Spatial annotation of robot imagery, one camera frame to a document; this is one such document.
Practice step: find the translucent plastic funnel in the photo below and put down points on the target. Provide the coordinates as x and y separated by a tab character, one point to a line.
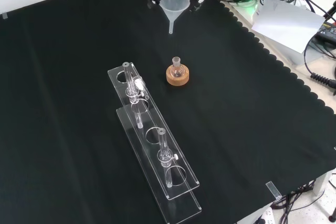
174	2

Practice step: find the clear acrylic funnel stand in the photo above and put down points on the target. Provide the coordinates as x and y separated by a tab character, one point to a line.
152	120

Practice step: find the small round-bottom glass flask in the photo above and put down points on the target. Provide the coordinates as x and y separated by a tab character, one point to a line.
176	70

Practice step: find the pale board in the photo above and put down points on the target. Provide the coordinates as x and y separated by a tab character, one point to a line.
288	24

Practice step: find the black cloth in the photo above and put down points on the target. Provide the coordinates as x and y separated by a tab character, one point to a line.
236	103

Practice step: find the grey tape piece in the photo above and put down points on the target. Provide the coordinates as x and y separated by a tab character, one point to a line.
5	15

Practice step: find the black tripod leg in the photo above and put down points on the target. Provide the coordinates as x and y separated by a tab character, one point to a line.
331	10

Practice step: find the black power adapter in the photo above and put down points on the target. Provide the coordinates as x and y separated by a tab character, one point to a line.
328	32

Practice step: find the clear tape strip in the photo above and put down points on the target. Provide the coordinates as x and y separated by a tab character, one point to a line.
273	190

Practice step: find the white power strip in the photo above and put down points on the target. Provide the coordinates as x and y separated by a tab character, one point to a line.
267	214

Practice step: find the white table leg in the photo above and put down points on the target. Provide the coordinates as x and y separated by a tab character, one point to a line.
321	182

